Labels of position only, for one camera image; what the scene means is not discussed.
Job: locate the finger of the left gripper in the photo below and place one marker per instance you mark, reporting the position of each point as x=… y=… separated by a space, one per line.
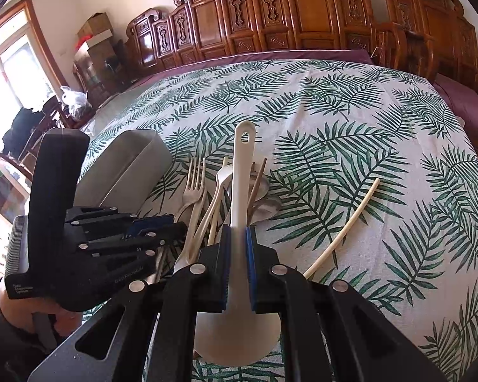
x=142 y=226
x=167 y=234

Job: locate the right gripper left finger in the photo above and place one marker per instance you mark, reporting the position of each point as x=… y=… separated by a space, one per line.
x=146 y=335

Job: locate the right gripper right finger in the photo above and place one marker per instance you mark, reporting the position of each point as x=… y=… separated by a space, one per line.
x=330 y=332

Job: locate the grey rectangular utensil tray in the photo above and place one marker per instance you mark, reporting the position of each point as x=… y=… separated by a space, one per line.
x=125 y=173

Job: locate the large cream serving spoon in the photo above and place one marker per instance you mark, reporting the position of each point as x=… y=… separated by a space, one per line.
x=238 y=336

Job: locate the cream chopstick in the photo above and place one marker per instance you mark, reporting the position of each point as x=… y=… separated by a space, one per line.
x=342 y=233

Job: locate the brown wooden chopstick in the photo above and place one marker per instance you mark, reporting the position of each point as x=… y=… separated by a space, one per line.
x=256 y=186

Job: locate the white plastic bag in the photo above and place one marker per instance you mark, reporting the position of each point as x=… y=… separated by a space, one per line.
x=77 y=103

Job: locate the palm leaf tablecloth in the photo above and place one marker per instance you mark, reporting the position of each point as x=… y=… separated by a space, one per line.
x=329 y=132

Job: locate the cardboard boxes stack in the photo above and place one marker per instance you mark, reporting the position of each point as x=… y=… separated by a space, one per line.
x=94 y=40

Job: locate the carved wooden folding screen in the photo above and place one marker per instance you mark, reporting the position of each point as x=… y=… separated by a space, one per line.
x=199 y=30

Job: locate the wooden armchair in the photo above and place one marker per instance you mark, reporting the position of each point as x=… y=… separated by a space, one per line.
x=404 y=50

